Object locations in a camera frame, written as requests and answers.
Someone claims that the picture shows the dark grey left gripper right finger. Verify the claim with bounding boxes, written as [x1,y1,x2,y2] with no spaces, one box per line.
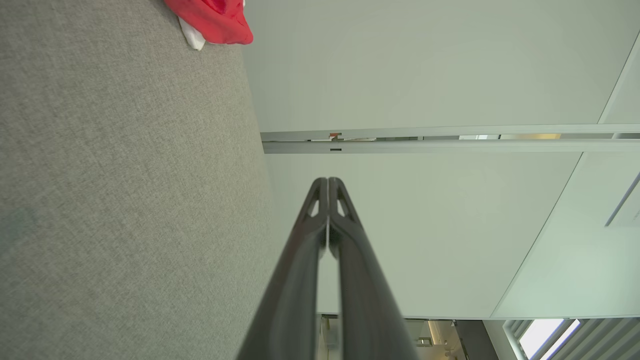
[328,177,419,360]

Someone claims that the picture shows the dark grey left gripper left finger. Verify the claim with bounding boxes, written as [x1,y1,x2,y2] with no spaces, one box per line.
[237,177,329,360]

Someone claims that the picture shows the red t-shirt with white sleeves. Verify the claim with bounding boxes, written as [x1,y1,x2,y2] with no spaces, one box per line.
[164,0,254,51]

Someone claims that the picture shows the window with grey blinds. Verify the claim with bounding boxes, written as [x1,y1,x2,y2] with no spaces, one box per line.
[502,318,640,360]

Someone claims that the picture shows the grey fabric sofa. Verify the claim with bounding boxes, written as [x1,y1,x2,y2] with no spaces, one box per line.
[0,0,288,360]

